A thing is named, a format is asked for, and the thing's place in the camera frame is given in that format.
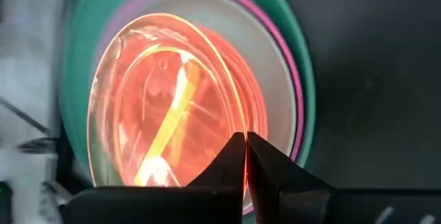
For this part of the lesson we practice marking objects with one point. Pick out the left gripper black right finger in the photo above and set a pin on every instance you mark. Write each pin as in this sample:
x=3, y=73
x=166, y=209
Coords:
x=275, y=179

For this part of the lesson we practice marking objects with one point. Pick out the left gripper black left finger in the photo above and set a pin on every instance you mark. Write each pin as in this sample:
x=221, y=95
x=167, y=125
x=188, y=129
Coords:
x=225, y=165

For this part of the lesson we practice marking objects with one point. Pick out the teal plastic plate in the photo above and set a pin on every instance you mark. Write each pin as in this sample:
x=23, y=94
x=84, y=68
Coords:
x=89, y=27

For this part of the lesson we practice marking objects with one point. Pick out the magenta plastic plate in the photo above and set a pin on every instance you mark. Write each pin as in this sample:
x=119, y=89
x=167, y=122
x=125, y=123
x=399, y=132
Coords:
x=275, y=38

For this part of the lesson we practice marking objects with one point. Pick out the red transparent plastic plate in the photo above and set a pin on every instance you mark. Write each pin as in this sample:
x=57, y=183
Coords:
x=248, y=89

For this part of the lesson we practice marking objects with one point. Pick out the orange transparent plastic plate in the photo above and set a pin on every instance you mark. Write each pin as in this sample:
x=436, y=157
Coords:
x=155, y=113

